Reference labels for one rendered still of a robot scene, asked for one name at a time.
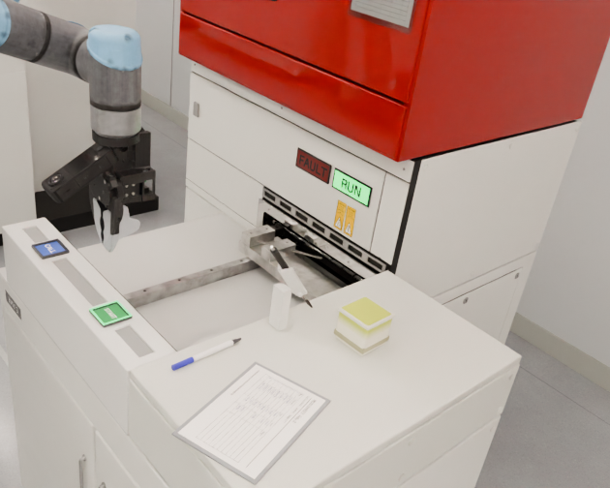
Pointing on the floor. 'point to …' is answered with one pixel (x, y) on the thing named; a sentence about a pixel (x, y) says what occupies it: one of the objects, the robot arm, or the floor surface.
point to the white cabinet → (120, 471)
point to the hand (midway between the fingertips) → (105, 245)
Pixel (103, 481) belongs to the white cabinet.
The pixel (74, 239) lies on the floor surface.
